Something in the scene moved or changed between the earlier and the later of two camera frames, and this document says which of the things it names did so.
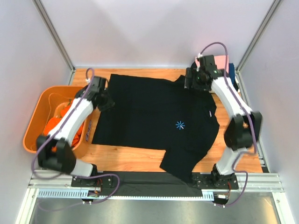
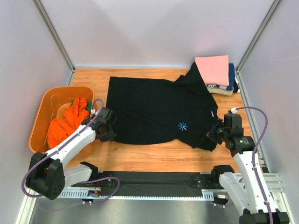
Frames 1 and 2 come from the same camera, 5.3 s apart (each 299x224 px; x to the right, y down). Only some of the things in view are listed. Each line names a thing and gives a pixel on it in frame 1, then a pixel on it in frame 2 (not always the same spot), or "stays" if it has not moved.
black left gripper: x=110 y=103 → x=109 y=137
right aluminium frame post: x=270 y=13 stays
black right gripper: x=191 y=73 → x=210 y=134
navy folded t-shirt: x=231 y=72 stays
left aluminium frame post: x=48 y=25 stays
